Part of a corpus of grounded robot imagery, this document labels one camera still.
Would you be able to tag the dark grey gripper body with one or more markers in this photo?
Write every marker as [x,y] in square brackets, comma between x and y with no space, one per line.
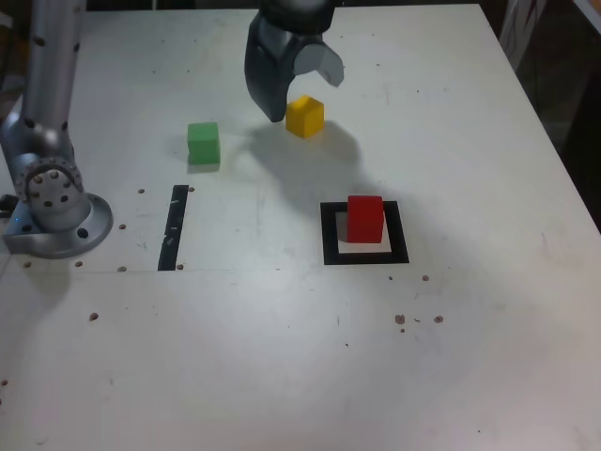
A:
[300,19]

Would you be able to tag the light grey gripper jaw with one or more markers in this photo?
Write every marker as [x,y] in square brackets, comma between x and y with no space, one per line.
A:
[314,56]

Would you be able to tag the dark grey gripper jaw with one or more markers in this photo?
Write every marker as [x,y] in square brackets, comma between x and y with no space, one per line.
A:
[267,70]

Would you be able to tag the yellow cube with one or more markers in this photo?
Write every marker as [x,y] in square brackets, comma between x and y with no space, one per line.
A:
[305,117]

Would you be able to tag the green cube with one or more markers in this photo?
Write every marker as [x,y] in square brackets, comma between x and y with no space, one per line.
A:
[204,145]

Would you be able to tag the red cube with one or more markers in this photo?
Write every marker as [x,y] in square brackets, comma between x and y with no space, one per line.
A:
[365,221]

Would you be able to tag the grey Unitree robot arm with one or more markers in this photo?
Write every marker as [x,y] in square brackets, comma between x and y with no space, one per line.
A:
[47,94]

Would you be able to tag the black tape square outline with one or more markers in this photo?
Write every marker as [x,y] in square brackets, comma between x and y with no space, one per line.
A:
[328,235]

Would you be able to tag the black tape strip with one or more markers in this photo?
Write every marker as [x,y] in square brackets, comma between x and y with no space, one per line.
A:
[171,235]

